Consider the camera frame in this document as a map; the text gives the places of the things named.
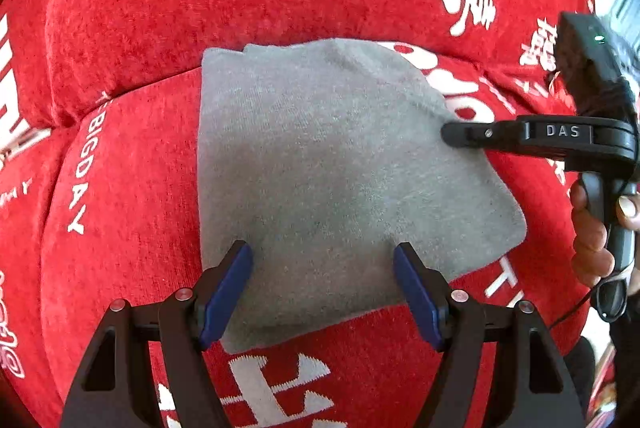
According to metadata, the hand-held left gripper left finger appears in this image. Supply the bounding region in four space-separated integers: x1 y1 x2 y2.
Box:
60 240 254 428

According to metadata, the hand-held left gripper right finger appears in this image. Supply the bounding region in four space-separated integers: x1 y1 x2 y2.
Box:
392 242 586 428

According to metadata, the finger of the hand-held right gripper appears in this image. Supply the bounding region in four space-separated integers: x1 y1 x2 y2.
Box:
441 119 522 154

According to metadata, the grey knit garment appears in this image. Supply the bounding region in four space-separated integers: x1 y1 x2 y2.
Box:
196 38 528 354

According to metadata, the person's right hand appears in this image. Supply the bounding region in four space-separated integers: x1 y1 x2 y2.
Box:
570 182 640 289

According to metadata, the red printed blanket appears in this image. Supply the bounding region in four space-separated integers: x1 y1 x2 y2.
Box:
0 0 616 428

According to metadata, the thin black cable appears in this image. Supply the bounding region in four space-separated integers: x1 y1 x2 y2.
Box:
549 280 601 330

